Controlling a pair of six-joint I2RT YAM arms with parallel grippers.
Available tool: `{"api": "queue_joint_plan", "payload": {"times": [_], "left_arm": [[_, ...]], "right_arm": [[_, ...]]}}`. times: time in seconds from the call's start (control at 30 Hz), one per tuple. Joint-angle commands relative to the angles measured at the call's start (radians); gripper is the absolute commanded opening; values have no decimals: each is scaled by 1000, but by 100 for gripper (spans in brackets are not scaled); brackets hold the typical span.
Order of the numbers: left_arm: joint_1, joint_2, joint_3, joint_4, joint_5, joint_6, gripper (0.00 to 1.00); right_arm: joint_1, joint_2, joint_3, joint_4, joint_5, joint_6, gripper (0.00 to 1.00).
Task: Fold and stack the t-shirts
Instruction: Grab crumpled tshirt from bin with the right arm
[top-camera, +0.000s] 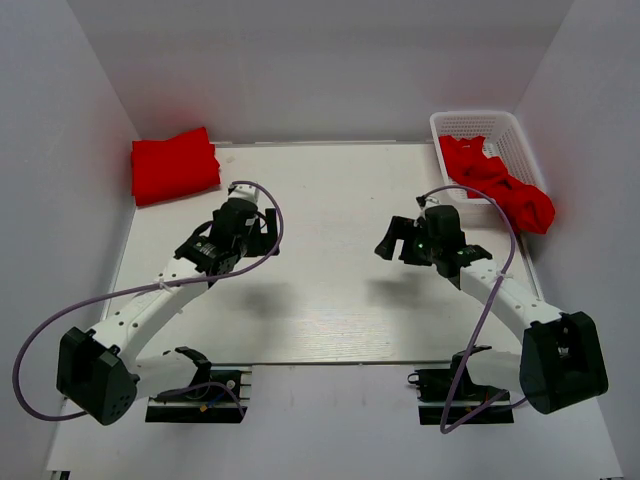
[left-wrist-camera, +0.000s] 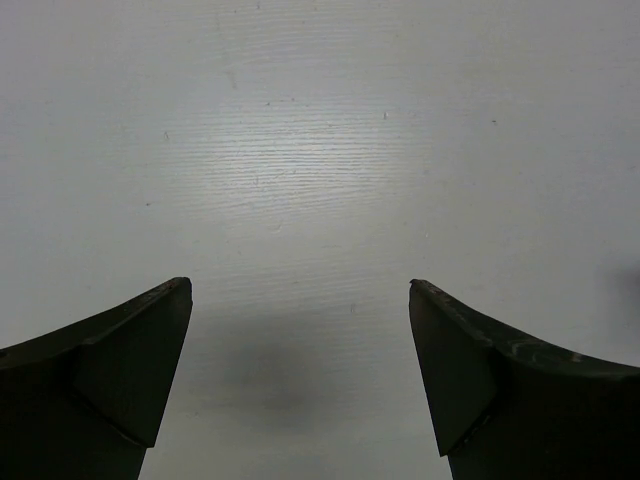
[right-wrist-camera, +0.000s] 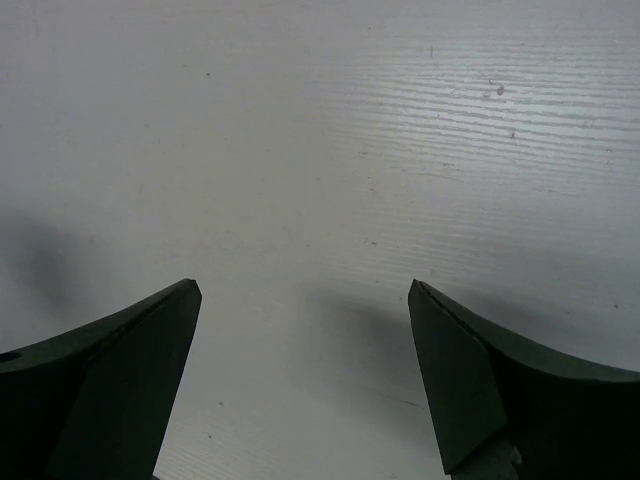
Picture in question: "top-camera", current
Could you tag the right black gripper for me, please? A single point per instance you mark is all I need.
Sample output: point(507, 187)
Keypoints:
point(400, 228)

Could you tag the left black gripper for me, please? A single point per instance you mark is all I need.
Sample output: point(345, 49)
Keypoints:
point(265, 242)

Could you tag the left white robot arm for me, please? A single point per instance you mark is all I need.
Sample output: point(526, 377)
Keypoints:
point(101, 369)

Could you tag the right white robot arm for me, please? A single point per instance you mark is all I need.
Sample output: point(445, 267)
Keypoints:
point(560, 363)

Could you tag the folded red t-shirt stack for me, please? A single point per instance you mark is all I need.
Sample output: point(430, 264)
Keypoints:
point(165, 170)

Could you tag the white plastic basket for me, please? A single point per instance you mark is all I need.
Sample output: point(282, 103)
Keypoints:
point(488, 154)

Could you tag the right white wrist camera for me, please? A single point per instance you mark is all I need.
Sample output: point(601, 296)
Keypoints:
point(425, 202)

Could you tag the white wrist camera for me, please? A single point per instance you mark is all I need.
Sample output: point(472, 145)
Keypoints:
point(425, 202)
point(244, 192)

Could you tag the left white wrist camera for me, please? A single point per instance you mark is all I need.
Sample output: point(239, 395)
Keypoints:
point(244, 192)

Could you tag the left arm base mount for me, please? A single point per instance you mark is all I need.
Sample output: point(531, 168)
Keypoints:
point(208, 405)

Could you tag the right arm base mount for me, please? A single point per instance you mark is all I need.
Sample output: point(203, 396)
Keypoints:
point(432, 386)

